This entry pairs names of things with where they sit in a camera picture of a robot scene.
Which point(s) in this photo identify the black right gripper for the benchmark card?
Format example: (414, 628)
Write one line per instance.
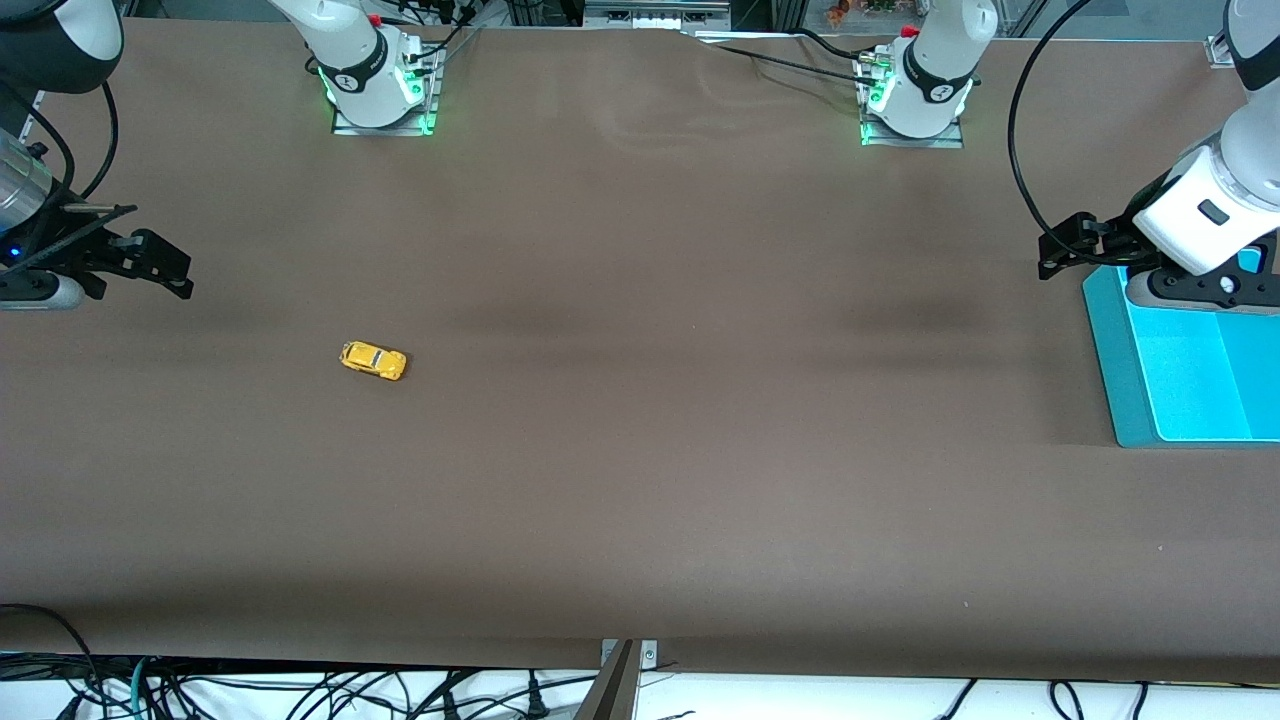
(62, 252)

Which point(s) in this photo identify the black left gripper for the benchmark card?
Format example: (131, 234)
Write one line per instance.
(1117, 241)

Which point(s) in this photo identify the yellow beetle toy car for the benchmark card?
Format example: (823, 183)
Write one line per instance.
(372, 360)

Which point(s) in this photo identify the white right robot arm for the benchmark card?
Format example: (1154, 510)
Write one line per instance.
(360, 70)

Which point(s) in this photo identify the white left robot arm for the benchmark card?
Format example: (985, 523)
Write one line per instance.
(935, 80)

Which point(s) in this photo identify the teal plastic bin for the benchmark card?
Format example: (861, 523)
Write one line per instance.
(1130, 380)

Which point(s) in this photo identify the grey power strip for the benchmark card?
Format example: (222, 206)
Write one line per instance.
(655, 15)

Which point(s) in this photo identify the grey metal strut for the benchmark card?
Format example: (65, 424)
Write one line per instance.
(612, 690)

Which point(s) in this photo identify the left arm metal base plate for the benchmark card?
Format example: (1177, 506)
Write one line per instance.
(940, 142)

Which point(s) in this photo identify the metal table corner bracket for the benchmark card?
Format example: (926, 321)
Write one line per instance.
(1218, 50)

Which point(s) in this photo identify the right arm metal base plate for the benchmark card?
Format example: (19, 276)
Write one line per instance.
(385, 128)

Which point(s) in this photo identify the small metal edge bracket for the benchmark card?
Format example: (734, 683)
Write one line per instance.
(650, 655)

